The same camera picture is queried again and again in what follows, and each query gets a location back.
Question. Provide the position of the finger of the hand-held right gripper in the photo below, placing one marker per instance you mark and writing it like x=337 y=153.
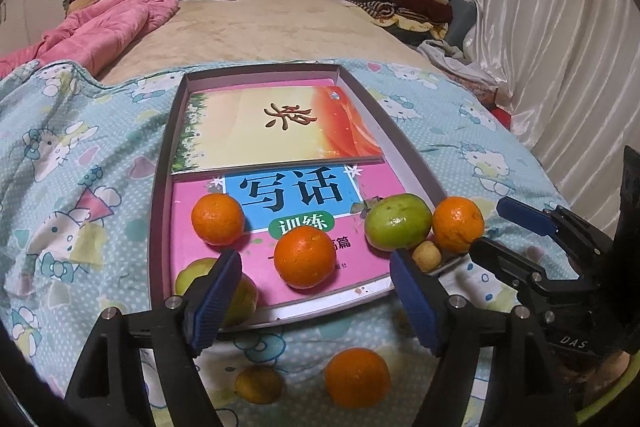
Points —
x=505 y=263
x=525 y=214

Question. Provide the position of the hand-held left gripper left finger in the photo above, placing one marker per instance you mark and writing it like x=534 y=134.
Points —
x=212 y=302

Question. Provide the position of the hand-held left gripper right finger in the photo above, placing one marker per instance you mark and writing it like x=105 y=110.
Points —
x=415 y=302

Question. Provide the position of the large green jujube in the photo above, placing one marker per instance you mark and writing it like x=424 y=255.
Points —
x=242 y=302

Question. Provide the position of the small brown longan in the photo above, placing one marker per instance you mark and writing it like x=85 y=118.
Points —
x=427 y=255
x=260 y=382

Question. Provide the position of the orange mandarin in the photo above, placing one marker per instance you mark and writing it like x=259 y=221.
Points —
x=305 y=257
x=357 y=377
x=218 y=219
x=457 y=224

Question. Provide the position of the small green jujube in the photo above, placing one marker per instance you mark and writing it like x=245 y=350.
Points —
x=398 y=222

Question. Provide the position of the shallow grey cardboard box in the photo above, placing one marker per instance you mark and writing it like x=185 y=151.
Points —
x=162 y=187

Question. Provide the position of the red floral cloth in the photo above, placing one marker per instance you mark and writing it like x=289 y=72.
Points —
x=495 y=107

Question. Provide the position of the pink and blue book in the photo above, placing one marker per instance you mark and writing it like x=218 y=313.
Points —
x=370 y=187

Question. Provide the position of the crumpled white cloth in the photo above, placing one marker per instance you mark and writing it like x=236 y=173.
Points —
x=455 y=62

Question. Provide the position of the cream and orange book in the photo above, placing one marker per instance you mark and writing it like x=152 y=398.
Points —
x=240 y=132

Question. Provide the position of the blue cartoon cat blanket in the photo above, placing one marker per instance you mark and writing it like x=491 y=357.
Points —
x=75 y=187

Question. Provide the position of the white satin curtain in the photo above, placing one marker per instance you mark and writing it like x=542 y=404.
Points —
x=560 y=32

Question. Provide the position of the grey-blue cushion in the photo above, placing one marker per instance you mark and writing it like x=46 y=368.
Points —
x=460 y=24

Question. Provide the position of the beige bed sheet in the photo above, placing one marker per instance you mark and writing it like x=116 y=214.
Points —
x=270 y=32

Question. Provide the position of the pink quilt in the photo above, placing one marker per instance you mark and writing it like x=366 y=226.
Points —
x=100 y=27

